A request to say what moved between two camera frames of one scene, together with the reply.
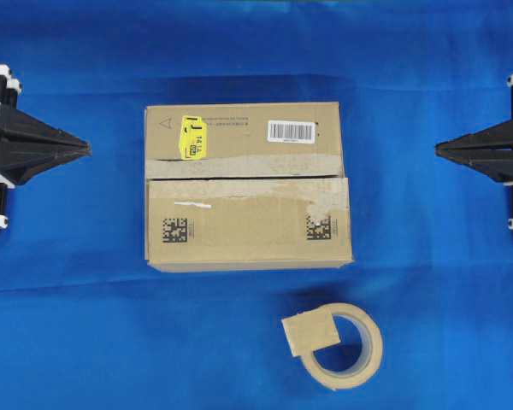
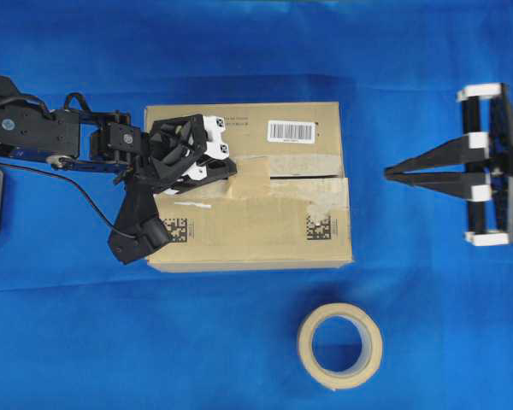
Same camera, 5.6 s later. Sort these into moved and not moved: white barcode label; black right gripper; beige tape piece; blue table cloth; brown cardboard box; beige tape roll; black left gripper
Moved: black left gripper; black right gripper; beige tape piece
Not moved: white barcode label; beige tape roll; blue table cloth; brown cardboard box
